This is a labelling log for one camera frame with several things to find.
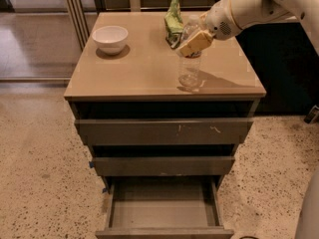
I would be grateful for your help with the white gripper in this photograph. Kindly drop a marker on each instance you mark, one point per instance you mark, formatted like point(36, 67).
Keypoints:
point(219, 21)

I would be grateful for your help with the clear plastic water bottle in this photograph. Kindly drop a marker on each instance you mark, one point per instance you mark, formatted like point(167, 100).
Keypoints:
point(189, 66)

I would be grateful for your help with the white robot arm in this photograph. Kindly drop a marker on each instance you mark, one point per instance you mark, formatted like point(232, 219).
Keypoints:
point(247, 13)

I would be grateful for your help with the grey drawer cabinet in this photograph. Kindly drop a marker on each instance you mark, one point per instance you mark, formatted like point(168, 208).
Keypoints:
point(141, 83)

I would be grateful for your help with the top drawer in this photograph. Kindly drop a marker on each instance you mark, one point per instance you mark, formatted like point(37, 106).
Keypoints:
point(163, 131)

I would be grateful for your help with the middle drawer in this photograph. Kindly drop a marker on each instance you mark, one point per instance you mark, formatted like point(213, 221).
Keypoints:
point(162, 166)

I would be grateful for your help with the open bottom drawer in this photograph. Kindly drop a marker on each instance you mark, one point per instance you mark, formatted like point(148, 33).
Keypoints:
point(163, 208)

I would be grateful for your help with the green chip bag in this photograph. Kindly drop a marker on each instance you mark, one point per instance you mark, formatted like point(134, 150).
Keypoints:
point(173, 24)

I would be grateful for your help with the white ceramic bowl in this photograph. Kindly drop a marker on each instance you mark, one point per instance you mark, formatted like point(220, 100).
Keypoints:
point(111, 39)

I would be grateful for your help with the dark object on floor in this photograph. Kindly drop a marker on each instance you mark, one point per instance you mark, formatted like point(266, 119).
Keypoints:
point(313, 115)

